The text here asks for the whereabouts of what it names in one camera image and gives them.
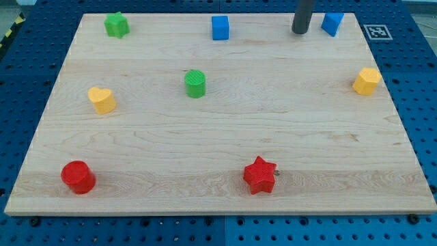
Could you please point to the blue triangle block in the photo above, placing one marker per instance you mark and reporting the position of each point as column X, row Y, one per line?
column 331, row 23

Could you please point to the blue cube block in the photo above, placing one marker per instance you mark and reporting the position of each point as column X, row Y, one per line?
column 220, row 27

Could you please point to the green cylinder block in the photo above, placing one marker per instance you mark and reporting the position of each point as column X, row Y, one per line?
column 195, row 82

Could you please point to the wooden board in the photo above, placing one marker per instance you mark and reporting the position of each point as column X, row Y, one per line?
column 269, row 93

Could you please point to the red star block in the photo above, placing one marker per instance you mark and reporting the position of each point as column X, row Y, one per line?
column 260, row 176

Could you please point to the yellow heart block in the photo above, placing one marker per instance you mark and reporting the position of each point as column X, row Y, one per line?
column 102, row 100

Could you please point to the green star block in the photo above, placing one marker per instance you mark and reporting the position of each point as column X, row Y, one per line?
column 116, row 25

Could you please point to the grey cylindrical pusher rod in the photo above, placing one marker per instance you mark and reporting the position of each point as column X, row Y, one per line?
column 302, row 17

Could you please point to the red cylinder block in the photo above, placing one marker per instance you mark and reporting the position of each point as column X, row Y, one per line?
column 78, row 177

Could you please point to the yellow hexagon block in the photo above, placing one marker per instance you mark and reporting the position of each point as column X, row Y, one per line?
column 367, row 81

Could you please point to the white fiducial marker tag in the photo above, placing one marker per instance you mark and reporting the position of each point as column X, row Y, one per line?
column 377, row 32

